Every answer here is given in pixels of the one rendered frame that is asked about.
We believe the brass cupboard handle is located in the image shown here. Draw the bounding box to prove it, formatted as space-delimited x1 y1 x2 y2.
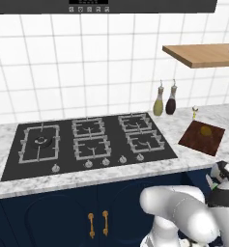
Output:
87 212 97 239
101 209 110 237

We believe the yellow oil bottle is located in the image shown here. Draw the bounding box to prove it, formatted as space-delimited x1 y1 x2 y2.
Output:
153 79 165 117

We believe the dark range hood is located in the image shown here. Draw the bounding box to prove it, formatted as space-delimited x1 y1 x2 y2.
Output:
0 0 218 14

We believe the dark brown cutting board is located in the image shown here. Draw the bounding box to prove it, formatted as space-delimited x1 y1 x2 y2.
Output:
178 120 226 157

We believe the wooden wall shelf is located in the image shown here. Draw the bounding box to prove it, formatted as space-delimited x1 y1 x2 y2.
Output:
161 42 229 69

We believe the small yellow-handled peeler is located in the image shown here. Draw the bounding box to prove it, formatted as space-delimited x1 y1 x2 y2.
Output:
191 104 199 121

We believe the black gas hob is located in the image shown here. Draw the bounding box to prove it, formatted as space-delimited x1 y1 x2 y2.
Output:
0 111 179 182

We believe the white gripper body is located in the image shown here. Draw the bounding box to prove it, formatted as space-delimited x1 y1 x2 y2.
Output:
211 160 229 190

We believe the navy cupboard door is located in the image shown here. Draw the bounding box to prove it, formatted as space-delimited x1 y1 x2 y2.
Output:
97 173 192 247
0 185 100 247

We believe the dark vinegar bottle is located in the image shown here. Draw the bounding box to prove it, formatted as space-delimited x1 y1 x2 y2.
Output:
164 78 179 116

